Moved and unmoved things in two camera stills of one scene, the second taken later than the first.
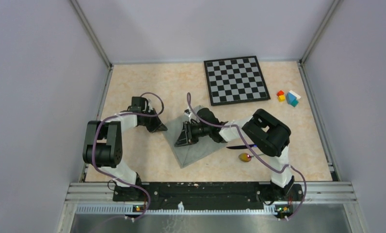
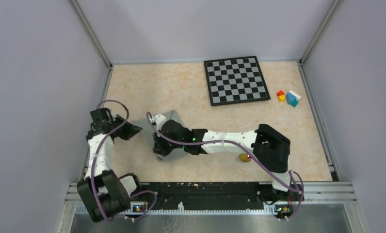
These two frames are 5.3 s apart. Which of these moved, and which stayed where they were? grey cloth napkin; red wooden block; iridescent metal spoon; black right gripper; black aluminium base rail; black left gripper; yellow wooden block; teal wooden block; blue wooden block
Moved: black left gripper; grey cloth napkin; black right gripper
Stayed: yellow wooden block; red wooden block; blue wooden block; iridescent metal spoon; teal wooden block; black aluminium base rail
